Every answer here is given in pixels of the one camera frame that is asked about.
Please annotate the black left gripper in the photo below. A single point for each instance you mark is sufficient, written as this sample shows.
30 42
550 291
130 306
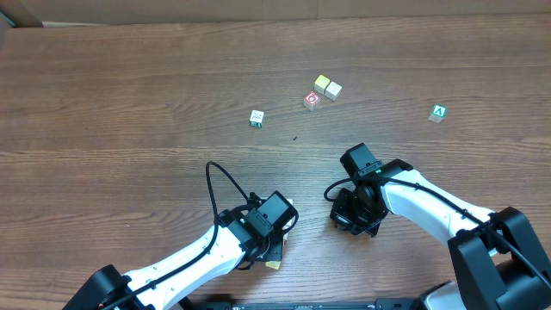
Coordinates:
275 250

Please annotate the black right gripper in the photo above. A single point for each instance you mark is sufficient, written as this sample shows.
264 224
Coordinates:
344 218

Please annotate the plain wooden block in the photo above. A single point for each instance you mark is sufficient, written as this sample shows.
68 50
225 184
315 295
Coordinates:
275 265

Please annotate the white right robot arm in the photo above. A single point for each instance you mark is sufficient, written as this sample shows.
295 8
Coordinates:
498 260

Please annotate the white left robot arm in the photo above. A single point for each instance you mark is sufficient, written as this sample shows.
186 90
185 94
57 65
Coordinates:
243 234

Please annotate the red-topped wooden block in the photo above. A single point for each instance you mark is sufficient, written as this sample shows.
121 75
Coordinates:
311 100

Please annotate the yellow-sided wooden block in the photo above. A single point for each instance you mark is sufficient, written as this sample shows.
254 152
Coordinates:
333 91

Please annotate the green A wooden block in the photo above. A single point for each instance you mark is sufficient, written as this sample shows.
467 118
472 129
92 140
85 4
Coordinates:
438 113

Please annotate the green-sided wooden block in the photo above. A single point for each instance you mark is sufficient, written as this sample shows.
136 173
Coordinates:
256 118

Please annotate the yellow-topped wooden block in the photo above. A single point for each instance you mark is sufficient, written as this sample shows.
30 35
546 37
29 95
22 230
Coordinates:
321 83

